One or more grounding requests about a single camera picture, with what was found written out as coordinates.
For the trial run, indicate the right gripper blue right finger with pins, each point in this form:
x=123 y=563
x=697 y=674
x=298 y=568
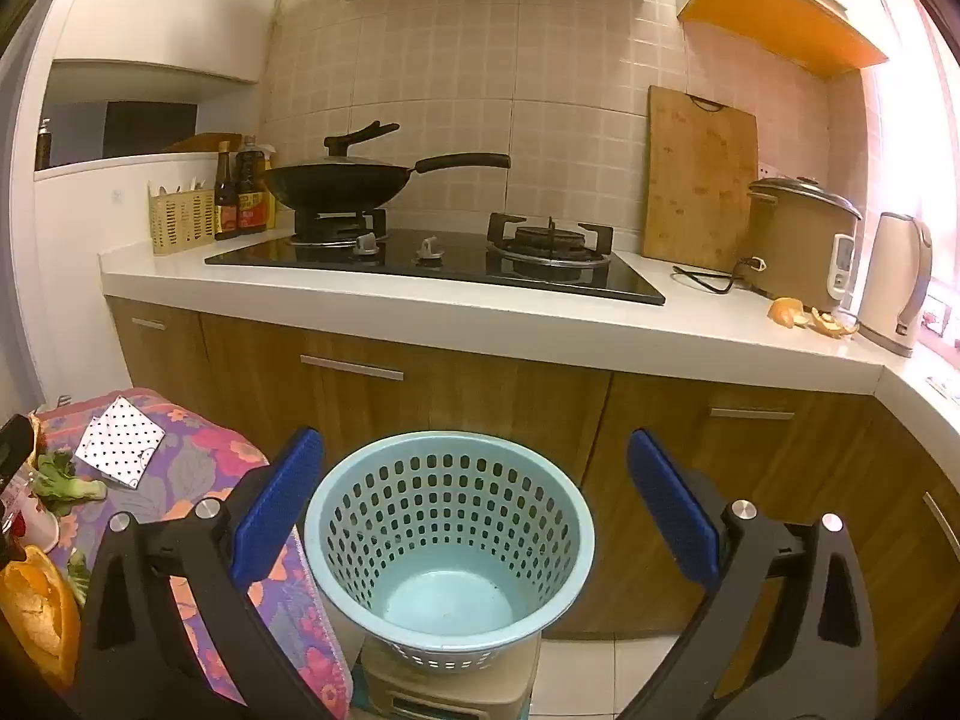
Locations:
x=784 y=629

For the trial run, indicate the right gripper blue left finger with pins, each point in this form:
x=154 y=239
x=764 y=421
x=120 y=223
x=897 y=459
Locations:
x=135 y=659

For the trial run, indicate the green leafy vegetable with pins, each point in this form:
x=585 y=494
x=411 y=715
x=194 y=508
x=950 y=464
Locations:
x=54 y=483

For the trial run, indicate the white polka dot paper box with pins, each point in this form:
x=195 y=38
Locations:
x=120 y=443

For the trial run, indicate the orange snack bag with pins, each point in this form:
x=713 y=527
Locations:
x=43 y=614

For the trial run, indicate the red white paper cup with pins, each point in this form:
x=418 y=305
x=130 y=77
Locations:
x=25 y=518

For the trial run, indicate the light blue perforated trash basket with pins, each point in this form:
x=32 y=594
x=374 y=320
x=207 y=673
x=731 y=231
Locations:
x=449 y=547

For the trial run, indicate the floral tablecloth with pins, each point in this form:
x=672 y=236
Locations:
x=197 y=460

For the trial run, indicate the beige utensil basket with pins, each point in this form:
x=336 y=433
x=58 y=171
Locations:
x=180 y=220

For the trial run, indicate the dark soy sauce bottle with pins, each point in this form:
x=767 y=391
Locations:
x=225 y=200

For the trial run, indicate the beige scale under basket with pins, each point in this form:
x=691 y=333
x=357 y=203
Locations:
x=386 y=685

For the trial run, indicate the orange peel pieces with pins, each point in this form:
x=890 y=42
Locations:
x=791 y=313

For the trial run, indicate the dark vinegar bottle red label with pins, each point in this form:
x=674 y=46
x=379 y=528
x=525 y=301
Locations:
x=249 y=187

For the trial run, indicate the white electric kettle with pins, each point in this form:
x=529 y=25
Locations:
x=897 y=282

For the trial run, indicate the beige rice cooker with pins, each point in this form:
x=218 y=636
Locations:
x=805 y=236

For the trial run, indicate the black glass gas stove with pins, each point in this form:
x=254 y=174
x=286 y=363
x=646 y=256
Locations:
x=512 y=252

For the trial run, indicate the wooden cutting board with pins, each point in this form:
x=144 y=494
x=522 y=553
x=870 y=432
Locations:
x=702 y=158

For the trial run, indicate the black wok with handle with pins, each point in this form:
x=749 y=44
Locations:
x=342 y=183

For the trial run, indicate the orange wall cabinet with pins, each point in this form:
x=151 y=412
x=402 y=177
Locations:
x=780 y=11

